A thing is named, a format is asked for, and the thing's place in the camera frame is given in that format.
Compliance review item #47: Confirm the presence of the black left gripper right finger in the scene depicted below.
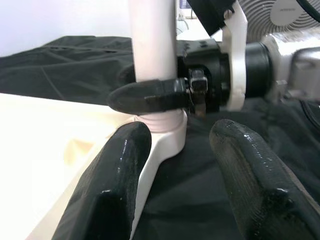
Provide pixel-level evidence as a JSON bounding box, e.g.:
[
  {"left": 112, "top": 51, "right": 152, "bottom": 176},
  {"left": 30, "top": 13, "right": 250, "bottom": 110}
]
[{"left": 209, "top": 118, "right": 320, "bottom": 240}]

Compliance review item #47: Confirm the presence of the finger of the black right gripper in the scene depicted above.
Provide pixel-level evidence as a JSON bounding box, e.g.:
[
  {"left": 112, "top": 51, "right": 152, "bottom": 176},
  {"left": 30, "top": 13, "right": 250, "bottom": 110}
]
[
  {"left": 106, "top": 77, "right": 191, "bottom": 116},
  {"left": 117, "top": 63, "right": 137, "bottom": 85}
]

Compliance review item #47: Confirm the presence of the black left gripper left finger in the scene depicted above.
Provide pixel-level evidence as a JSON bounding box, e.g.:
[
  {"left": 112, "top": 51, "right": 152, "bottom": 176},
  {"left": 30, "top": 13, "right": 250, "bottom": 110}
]
[{"left": 53, "top": 121, "right": 153, "bottom": 240}]

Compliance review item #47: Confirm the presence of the white plastic table leg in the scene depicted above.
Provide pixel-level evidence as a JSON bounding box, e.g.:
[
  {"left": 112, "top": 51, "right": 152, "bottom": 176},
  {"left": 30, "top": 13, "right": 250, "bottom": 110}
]
[{"left": 127, "top": 0, "right": 188, "bottom": 133}]

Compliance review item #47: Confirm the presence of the white plastic table top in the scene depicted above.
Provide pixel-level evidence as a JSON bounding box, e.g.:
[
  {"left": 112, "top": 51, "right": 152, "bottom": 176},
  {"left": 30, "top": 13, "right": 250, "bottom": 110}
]
[{"left": 0, "top": 92, "right": 188, "bottom": 240}]

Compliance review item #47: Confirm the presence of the black cloth table cover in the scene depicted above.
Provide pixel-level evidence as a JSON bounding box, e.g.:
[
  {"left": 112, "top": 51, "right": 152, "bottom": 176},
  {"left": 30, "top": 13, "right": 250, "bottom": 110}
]
[{"left": 0, "top": 34, "right": 320, "bottom": 240}]

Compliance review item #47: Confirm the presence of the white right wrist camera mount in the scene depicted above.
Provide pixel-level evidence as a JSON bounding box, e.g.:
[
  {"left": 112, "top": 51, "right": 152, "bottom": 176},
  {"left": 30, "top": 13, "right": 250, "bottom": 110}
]
[{"left": 187, "top": 0, "right": 248, "bottom": 112}]

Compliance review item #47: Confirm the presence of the white pedestal fan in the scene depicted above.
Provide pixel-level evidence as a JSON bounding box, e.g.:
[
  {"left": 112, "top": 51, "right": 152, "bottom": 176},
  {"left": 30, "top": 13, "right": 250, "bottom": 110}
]
[{"left": 239, "top": 0, "right": 320, "bottom": 48}]

